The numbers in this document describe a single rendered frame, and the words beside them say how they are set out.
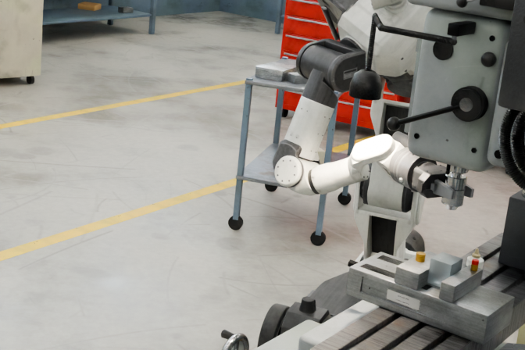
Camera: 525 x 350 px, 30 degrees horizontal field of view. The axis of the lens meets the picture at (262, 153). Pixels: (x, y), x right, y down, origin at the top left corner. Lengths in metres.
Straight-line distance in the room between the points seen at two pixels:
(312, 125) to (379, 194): 0.50
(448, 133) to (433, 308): 0.41
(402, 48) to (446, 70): 0.44
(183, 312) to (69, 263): 0.71
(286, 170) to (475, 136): 0.58
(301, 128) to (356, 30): 0.28
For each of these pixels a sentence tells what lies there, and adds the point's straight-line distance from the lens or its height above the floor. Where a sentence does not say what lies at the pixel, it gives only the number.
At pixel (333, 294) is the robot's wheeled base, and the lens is 3.23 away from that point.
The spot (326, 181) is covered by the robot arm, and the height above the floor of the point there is 1.15.
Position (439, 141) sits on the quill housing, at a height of 1.36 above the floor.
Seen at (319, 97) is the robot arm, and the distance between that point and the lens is 2.44.
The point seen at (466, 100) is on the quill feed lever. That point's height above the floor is 1.46.
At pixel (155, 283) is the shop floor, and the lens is 4.60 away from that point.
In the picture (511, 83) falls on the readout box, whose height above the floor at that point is 1.56.
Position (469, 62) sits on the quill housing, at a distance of 2.02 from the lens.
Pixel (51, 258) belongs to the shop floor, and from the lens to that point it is 4.82.
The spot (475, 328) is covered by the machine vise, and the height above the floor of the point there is 0.96.
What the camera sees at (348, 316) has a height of 0.85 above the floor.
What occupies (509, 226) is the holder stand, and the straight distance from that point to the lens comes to 2.64.
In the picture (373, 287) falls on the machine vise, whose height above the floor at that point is 0.97.
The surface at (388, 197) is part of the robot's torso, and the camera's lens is 2.87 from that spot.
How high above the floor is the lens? 1.85
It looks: 16 degrees down
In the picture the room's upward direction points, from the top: 6 degrees clockwise
